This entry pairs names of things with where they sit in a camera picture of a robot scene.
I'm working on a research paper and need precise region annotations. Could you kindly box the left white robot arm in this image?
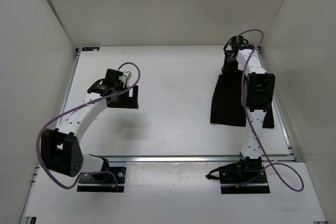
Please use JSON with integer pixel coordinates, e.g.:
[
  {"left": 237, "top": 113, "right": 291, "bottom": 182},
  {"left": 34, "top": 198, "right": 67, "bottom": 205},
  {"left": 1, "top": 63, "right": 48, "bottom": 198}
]
[{"left": 40, "top": 69, "right": 139, "bottom": 181}]

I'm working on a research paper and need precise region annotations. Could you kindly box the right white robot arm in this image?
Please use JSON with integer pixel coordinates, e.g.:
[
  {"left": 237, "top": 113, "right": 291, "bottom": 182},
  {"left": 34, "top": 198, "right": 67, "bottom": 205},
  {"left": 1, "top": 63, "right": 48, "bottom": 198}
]
[{"left": 222, "top": 34, "right": 275, "bottom": 163}]

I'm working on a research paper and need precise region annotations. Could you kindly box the aluminium rail front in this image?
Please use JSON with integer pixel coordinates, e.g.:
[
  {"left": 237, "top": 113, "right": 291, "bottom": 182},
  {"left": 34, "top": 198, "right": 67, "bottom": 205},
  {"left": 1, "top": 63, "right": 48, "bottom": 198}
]
[{"left": 104, "top": 155, "right": 297, "bottom": 163}]

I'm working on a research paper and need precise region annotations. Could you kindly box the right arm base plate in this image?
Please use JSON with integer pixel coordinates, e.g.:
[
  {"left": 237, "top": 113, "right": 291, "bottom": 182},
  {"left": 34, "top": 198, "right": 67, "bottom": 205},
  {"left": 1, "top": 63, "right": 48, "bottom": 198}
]
[{"left": 206, "top": 157, "right": 270, "bottom": 195}]

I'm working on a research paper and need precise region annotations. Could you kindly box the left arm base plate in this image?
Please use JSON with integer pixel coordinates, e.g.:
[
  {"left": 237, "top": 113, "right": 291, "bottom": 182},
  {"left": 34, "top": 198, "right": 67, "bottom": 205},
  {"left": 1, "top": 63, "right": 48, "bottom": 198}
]
[{"left": 77, "top": 167, "right": 127, "bottom": 193}]

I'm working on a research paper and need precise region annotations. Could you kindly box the blue label left corner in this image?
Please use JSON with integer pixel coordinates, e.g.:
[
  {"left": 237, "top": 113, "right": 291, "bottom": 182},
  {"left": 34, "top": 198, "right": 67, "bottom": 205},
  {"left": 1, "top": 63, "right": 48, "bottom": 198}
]
[{"left": 81, "top": 47, "right": 100, "bottom": 51}]

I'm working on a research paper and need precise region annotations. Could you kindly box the black skirt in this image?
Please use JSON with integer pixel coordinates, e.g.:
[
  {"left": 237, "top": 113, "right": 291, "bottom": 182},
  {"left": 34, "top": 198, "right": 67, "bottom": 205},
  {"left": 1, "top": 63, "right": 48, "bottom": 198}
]
[{"left": 210, "top": 71, "right": 275, "bottom": 129}]

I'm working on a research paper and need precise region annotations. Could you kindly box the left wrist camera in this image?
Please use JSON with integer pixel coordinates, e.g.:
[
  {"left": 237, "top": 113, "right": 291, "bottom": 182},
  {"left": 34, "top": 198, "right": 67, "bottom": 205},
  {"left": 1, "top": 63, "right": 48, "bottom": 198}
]
[{"left": 122, "top": 71, "right": 132, "bottom": 81}]

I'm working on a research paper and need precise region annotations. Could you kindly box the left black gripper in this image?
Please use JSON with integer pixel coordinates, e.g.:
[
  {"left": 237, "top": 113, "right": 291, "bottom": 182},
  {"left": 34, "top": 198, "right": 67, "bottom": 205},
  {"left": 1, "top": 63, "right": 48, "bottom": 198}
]
[{"left": 109, "top": 83, "right": 139, "bottom": 108}]

